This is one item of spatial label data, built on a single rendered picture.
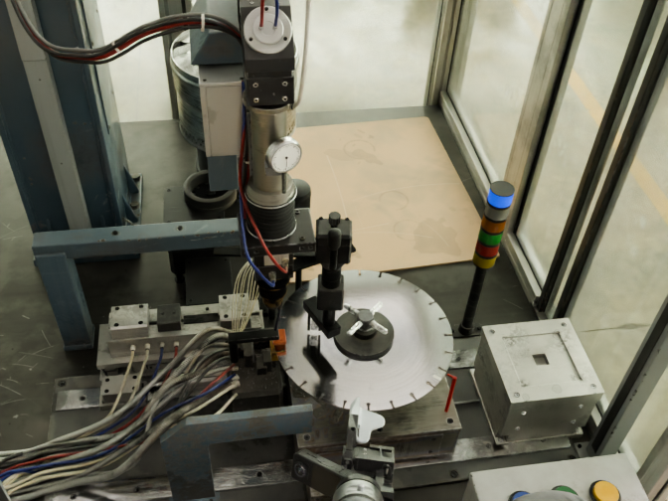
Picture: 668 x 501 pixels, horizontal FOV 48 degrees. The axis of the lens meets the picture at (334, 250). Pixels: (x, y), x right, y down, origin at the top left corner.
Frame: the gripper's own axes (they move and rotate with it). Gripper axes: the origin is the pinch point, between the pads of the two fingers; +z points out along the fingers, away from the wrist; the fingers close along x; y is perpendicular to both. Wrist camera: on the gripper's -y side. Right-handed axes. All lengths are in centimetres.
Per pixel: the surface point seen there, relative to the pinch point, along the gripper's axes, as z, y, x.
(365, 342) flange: 8.9, 0.9, 14.4
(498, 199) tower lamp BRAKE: 17, 22, 42
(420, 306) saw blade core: 18.8, 10.9, 19.6
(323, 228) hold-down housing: -8.6, -7.8, 37.6
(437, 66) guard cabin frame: 109, 14, 68
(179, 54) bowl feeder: 65, -51, 62
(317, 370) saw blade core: 4.1, -6.9, 9.9
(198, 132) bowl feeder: 60, -44, 44
